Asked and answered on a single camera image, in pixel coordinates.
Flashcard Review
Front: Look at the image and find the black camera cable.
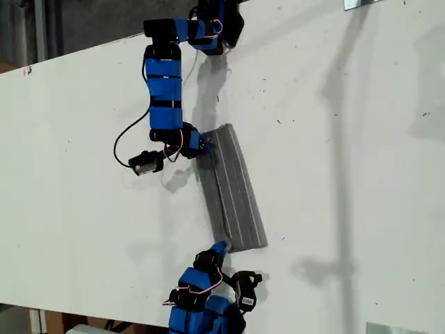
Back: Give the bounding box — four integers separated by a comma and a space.
113, 51, 152, 168

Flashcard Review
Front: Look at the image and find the red white servo wire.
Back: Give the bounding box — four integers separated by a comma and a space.
162, 263, 224, 306
163, 130, 184, 164

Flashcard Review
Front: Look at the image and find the black camera box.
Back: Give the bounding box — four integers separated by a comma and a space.
127, 150, 165, 177
236, 278, 259, 313

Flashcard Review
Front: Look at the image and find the grey striped towel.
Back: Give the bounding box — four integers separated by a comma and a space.
194, 123, 269, 254

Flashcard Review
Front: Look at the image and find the white table leg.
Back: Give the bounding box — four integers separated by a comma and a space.
29, 308, 48, 334

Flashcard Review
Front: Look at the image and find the white plastic container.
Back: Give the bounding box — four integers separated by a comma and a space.
64, 323, 107, 334

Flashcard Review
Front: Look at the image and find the grey metal pillar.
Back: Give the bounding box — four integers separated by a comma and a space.
33, 0, 47, 65

